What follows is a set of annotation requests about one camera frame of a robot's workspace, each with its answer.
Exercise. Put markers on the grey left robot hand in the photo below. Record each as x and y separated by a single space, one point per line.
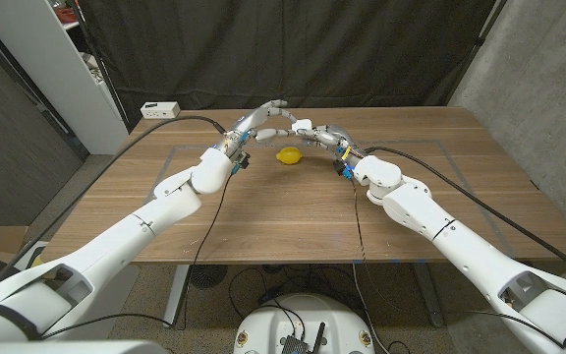
246 125

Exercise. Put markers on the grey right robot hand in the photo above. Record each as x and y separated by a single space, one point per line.
334 136

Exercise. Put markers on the white AirPods case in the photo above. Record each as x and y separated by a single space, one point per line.
303 124

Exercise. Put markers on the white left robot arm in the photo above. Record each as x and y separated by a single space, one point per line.
165 216

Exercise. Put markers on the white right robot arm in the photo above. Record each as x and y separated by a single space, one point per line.
425 211

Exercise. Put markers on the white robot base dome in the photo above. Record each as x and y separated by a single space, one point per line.
302 319

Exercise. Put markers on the yellow lemon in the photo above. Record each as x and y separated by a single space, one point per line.
289 156

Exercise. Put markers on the black curtain backdrop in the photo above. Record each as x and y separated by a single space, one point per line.
283 49

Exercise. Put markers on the white power strip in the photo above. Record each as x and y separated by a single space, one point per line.
160 110

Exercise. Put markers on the grey tape rectangle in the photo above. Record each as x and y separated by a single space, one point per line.
425 142

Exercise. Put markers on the black round floor fan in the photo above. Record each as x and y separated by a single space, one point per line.
208 275

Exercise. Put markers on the cluttered shelf items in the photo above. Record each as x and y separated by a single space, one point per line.
94 66

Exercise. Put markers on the white table leg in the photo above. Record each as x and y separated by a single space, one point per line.
177 290

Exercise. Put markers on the grey table leg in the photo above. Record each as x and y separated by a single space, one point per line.
428 295

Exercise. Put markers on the red item on shelf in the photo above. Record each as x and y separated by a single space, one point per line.
67 14

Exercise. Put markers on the black electronics board with antenna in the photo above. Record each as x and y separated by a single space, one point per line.
295 345

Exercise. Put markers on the white shelf cabinet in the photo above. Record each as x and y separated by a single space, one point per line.
42 64

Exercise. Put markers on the white object with yellow part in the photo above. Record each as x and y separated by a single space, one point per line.
22 253

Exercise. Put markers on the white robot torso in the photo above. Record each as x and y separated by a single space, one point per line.
67 348

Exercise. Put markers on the black wall rail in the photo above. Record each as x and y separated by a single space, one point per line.
17 75

